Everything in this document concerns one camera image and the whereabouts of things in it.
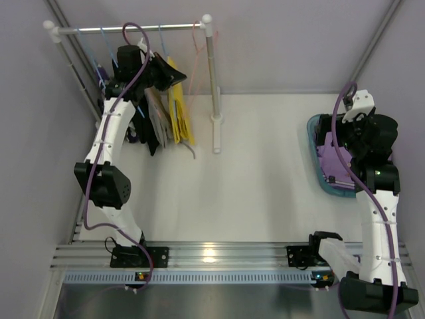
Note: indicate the aluminium mounting rail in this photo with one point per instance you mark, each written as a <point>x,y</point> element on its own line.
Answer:
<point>88,262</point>

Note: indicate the pink wire hanger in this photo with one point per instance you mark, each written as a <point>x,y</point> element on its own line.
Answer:
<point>124,30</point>
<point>197,78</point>

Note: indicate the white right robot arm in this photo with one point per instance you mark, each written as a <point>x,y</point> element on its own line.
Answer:
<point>375,282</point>

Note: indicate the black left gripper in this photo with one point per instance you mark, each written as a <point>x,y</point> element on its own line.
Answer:
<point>163,71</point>

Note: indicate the black garment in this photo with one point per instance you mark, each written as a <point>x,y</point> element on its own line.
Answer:
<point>144,127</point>

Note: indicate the white clothes rack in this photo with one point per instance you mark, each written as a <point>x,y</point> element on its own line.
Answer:
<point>56,33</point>

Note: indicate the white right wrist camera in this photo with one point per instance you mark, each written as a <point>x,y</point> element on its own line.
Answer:
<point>358,106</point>

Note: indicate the purple trousers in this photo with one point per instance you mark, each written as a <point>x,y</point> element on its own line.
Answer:
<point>332,176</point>

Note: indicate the yellow garment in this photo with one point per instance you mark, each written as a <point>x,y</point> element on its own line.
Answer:
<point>180,119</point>

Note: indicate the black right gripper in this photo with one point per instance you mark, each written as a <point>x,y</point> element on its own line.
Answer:
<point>327,129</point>

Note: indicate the grey beige garment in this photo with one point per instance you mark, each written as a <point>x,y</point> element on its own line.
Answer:
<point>159,117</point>

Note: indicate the teal transparent plastic basin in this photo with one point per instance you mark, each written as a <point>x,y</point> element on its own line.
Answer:
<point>311,128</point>

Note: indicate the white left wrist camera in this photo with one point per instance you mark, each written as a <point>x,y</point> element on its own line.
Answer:
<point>143,47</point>

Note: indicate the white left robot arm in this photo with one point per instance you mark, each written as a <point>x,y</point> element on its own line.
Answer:
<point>132,111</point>

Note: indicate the purple white patterned garment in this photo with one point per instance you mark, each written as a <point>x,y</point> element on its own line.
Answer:
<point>103,78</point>

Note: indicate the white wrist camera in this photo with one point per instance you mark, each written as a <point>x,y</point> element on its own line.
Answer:
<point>143,47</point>
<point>358,106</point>

